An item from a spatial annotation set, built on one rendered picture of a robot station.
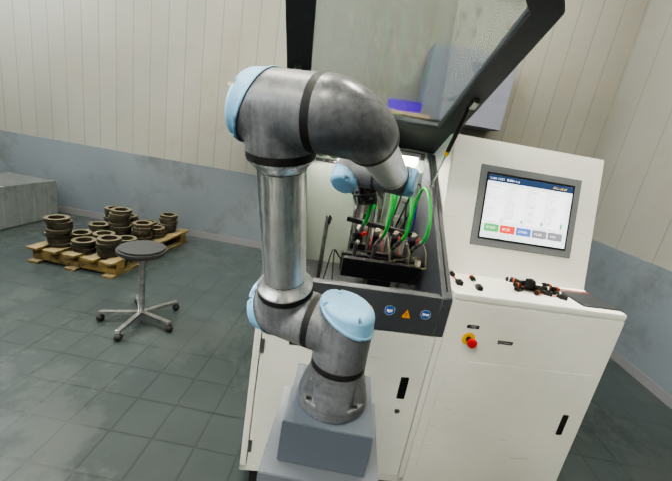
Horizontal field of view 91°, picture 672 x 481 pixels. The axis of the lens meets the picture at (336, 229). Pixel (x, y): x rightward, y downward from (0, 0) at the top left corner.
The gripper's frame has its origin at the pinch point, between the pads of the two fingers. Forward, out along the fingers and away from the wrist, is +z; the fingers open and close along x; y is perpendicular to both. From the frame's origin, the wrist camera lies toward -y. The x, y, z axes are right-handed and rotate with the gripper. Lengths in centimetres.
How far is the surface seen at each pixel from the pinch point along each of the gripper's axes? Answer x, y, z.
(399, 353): 10, 41, 40
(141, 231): -237, -88, 144
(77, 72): -348, -261, 70
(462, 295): 33.0, 23.2, 26.0
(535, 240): 70, -10, 41
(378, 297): 2.7, 27.0, 20.2
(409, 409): 14, 58, 61
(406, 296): 12.7, 25.7, 22.0
